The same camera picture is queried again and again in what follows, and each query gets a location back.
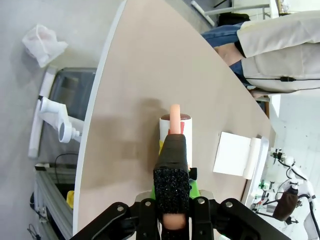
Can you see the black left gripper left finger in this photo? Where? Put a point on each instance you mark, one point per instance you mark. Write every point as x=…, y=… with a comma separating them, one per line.
x=117, y=217

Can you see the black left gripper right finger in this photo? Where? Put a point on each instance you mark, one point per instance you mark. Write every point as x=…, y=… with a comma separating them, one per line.
x=225, y=217

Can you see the dark brown cloth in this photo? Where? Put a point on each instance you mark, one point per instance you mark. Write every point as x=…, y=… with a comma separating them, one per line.
x=285, y=206

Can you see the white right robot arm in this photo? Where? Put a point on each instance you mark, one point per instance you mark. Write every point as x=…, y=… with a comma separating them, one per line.
x=300, y=175

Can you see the person's left hand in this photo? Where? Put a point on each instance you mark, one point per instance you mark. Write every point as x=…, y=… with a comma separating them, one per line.
x=258, y=93

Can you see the person's right hand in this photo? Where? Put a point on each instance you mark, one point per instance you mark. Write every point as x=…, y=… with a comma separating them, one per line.
x=230, y=56

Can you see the yellow object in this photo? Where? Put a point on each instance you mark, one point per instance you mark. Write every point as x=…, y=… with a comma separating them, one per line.
x=70, y=198

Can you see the white lint roller stand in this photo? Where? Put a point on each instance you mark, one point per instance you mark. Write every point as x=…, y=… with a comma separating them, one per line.
x=232, y=152

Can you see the white long bar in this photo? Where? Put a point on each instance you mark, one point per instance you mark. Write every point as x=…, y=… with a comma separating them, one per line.
x=35, y=130

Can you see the dark grey plastic bin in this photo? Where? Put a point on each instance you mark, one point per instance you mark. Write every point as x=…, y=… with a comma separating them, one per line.
x=72, y=92

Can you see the person in beige jacket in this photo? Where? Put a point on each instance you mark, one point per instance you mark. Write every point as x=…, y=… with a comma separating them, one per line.
x=280, y=50

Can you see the blue jeans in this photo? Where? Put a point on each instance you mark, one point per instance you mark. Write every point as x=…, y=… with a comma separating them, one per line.
x=222, y=35

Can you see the translucent plastic bag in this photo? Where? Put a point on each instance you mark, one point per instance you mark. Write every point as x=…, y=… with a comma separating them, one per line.
x=42, y=45

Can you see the aluminium profile frame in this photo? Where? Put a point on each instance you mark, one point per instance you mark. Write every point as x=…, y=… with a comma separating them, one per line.
x=52, y=200

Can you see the white clamp bracket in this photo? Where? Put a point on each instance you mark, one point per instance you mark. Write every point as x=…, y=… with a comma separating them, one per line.
x=57, y=117

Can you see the white metal table frame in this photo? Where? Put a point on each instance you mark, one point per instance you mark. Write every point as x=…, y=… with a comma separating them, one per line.
x=207, y=16

